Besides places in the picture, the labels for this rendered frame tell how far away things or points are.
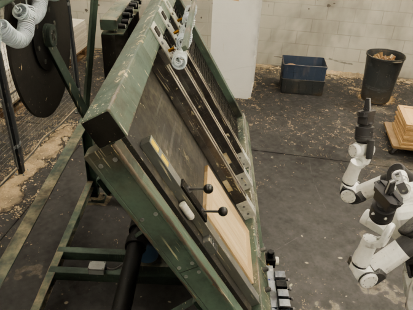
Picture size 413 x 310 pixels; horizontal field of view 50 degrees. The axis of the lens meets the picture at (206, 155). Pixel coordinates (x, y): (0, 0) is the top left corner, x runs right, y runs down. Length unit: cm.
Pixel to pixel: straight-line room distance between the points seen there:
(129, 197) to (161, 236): 19
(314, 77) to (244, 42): 116
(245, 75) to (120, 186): 472
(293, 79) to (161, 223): 507
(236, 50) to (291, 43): 160
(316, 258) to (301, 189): 94
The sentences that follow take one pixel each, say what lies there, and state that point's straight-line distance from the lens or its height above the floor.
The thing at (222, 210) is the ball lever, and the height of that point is 146.
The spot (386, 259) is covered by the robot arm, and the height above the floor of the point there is 122.
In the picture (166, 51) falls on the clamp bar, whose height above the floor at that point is 185.
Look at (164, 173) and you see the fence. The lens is 164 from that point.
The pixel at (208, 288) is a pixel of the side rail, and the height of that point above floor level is 126.
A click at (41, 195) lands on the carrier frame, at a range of 299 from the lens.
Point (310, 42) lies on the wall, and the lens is 729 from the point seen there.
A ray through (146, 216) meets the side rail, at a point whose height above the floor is 159.
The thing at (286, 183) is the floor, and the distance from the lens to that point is 446.
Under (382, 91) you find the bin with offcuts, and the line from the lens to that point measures 647.
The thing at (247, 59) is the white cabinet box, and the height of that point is 55.
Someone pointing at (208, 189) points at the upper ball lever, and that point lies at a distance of 162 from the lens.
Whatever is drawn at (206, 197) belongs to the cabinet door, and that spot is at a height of 131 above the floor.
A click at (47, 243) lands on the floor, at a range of 382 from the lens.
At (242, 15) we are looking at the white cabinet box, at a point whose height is 112.
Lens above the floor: 251
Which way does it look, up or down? 32 degrees down
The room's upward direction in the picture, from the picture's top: 3 degrees clockwise
